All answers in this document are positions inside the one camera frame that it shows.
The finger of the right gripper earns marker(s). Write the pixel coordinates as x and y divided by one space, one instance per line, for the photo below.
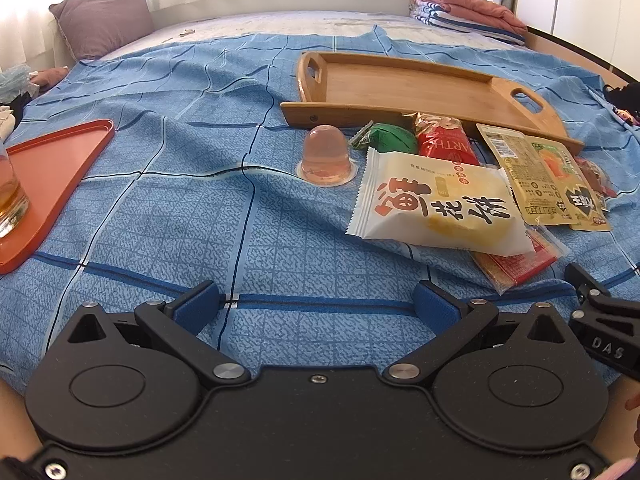
585 284

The yellow orange snack packet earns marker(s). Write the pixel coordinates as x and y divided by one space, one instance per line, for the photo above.
578 196

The white flower cake packet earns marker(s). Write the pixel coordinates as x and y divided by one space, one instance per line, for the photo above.
430 202

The wooden serving tray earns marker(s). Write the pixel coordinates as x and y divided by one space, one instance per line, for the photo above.
348 90

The blue checked bed sheet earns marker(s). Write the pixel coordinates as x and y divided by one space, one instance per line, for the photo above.
199 184

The pile of clothes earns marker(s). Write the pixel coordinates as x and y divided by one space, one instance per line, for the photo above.
19 86

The pink jelly cup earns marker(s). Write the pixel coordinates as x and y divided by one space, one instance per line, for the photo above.
325 160

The black cap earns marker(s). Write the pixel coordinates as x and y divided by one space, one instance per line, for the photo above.
626 100

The mauve pillow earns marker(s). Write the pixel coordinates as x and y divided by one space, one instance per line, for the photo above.
94 28

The green candy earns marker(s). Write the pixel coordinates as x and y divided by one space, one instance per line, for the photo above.
384 138

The glass of tea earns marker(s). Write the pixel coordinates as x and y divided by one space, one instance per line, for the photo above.
13 199

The gold sauce packet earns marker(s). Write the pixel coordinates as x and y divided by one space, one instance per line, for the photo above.
535 190

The orange triangular plastic tray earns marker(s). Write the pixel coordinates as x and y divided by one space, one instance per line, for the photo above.
49 169

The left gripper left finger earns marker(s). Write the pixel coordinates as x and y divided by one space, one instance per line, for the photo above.
174 327

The red label cracker pack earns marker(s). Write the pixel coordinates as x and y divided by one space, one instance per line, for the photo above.
505 273

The folded pink blanket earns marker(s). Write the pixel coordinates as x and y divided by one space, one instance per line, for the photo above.
480 12

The white mattress pad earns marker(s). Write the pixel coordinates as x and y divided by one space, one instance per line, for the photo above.
305 23

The red Marth snack bag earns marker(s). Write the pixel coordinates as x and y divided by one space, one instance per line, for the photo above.
443 137

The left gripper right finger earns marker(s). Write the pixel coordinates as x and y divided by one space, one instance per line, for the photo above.
458 326

